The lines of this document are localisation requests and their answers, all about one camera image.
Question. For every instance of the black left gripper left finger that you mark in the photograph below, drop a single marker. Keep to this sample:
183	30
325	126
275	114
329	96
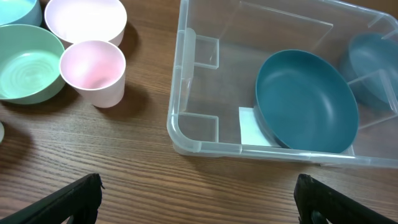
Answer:
75	203

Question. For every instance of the cream cup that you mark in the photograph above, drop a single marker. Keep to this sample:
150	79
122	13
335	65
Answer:
2	132

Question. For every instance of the clear plastic storage bin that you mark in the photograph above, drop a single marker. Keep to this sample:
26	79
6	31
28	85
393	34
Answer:
220	47

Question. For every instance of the white label in bin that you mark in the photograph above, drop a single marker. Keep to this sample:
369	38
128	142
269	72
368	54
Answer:
250	131

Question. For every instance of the pink bowl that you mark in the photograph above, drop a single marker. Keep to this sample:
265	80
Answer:
74	21

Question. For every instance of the dark teal plate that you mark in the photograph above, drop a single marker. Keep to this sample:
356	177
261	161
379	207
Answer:
302	102
367	56

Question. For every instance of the mint green bowl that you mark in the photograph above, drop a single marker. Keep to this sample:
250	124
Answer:
30	57

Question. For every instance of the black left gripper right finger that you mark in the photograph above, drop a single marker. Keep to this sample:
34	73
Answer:
319	203

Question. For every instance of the pink cup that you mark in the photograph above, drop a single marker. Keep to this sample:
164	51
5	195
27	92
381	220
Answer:
96	70

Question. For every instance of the light blue bowl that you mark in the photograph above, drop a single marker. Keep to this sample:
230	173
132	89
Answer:
21	12

